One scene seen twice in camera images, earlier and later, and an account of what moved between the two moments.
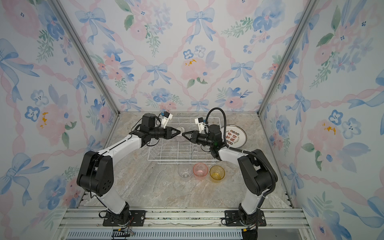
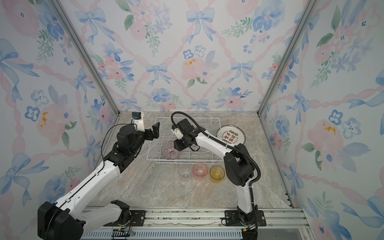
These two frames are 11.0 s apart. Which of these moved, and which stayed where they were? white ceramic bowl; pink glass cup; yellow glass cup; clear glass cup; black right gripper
Moved: black right gripper; white ceramic bowl
Stayed: clear glass cup; yellow glass cup; pink glass cup
